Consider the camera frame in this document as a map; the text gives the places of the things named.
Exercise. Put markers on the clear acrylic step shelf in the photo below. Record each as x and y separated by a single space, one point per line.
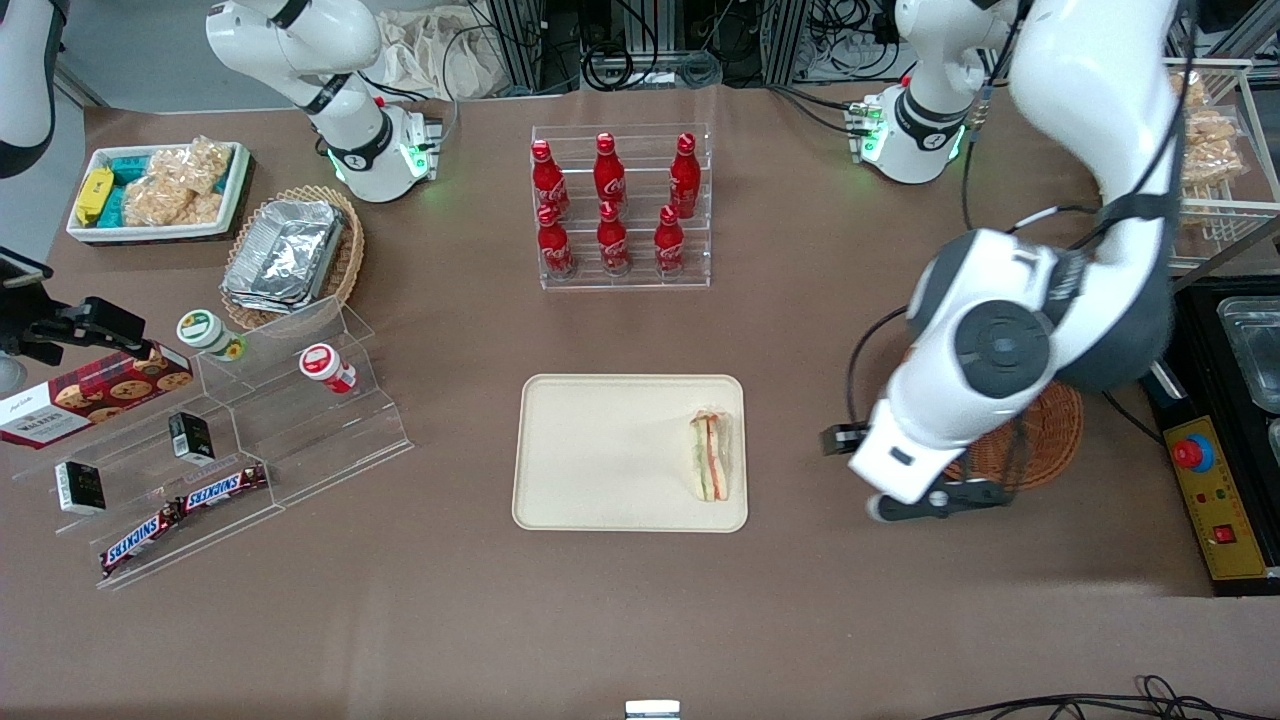
130 475
330 440

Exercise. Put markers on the red cola bottle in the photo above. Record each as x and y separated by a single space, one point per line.
549 180
555 245
609 170
685 175
613 240
669 242

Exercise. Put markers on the round brown wicker basket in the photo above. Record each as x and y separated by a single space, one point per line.
1050 440

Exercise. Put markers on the beige plastic tray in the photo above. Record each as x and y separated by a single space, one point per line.
600 455

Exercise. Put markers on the steel machine tray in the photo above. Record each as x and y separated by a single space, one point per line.
1255 350

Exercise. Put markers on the black machine with yellow panel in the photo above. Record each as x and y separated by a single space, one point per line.
1220 520

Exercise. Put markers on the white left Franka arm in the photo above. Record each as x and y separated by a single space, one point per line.
1100 100

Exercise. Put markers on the white rectangular bin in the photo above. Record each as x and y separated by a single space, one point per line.
150 232

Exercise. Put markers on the green lid cup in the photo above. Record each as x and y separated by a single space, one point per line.
205 332

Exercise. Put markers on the fried snack bag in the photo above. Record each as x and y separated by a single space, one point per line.
1215 145
1190 92

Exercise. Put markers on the clear acrylic bottle rack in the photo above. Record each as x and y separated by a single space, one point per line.
640 280

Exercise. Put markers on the yellow snack packet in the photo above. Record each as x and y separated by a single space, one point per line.
94 195

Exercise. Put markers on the oval light wicker basket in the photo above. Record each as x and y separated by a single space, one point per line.
350 250

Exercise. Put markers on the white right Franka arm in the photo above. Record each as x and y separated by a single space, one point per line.
350 140

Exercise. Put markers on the white cloth bag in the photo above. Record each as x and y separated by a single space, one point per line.
430 50

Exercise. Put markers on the brown Snickers bar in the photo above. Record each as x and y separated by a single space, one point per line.
140 540
222 487

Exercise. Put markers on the small black box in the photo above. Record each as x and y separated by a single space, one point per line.
80 488
190 437

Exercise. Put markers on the red cookie box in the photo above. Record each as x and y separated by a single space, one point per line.
100 395

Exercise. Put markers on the triangle sandwich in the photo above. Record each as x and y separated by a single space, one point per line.
710 455

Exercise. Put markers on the teal snack packet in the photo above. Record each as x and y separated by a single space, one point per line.
127 166
112 208

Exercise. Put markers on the aluminium profile frame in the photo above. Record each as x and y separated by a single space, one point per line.
530 45
785 40

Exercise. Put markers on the stacked foil containers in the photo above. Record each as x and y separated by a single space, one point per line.
285 255

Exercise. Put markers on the red lid cup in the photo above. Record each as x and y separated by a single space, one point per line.
322 364

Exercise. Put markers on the rice cracker bag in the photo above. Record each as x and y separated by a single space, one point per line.
205 165
160 200

